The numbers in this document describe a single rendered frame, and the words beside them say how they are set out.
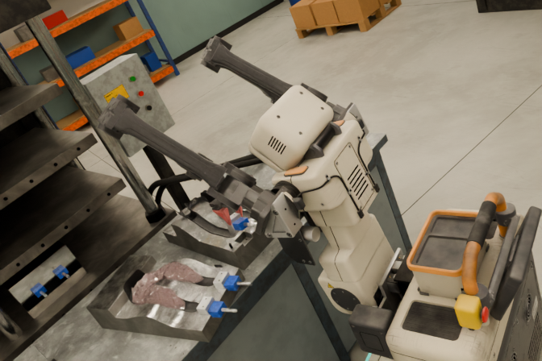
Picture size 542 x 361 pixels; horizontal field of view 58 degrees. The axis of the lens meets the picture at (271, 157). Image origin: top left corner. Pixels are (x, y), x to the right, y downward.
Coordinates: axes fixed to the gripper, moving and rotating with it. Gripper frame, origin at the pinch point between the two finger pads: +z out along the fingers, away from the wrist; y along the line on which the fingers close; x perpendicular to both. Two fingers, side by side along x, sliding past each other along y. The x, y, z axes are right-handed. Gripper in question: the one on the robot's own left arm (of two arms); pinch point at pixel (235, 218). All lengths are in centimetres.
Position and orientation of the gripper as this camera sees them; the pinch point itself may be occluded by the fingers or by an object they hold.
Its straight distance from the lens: 173.7
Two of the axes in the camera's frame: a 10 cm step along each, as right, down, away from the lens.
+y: -6.7, 4.6, -5.9
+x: 6.4, -0.5, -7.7
